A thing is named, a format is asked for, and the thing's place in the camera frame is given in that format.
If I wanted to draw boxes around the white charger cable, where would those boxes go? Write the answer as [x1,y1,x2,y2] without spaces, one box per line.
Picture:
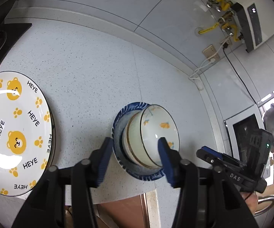
[189,36,230,91]

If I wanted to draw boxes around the white bowl gold rim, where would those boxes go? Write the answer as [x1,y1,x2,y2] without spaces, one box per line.
[122,111,162,169]

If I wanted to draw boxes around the blue rimmed white plate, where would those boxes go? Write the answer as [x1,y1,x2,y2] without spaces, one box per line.
[111,102,165,181]

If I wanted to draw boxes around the beige wall socket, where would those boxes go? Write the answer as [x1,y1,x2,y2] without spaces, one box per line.
[202,44,220,61]

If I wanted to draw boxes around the white gas water heater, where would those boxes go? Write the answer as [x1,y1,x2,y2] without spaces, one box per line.
[228,0,274,52]

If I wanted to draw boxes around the wall niche opening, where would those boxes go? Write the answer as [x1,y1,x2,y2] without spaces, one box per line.
[227,113,264,163]

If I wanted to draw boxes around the person's right hand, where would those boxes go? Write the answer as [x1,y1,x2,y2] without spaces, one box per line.
[240,192,258,215]

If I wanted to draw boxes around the white bowl orange flowers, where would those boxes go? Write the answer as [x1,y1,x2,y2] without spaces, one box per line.
[127,104,180,168]

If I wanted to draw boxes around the black power cable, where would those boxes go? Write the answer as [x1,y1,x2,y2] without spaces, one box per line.
[222,45,258,105]

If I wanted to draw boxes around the black stove top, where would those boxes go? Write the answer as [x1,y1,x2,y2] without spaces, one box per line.
[0,23,32,64]

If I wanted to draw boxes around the large yellow bear plate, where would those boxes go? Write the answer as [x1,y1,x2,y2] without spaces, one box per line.
[0,71,53,197]

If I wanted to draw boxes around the yellow gas pipes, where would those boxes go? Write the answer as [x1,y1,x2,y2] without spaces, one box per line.
[197,0,243,42]

